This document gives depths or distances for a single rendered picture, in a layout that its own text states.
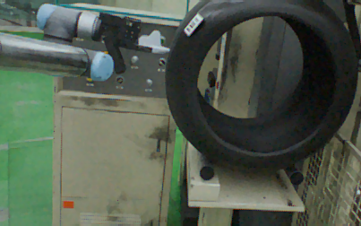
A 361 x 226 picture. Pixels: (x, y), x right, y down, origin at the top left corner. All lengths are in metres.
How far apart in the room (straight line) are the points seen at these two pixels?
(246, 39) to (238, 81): 0.16
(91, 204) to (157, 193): 0.32
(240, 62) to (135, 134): 0.64
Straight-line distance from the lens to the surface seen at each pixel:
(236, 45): 1.37
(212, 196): 1.15
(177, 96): 1.02
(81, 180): 1.89
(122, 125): 1.74
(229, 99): 1.42
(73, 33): 1.10
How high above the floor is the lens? 1.43
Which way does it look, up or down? 15 degrees down
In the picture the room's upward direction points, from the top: 8 degrees clockwise
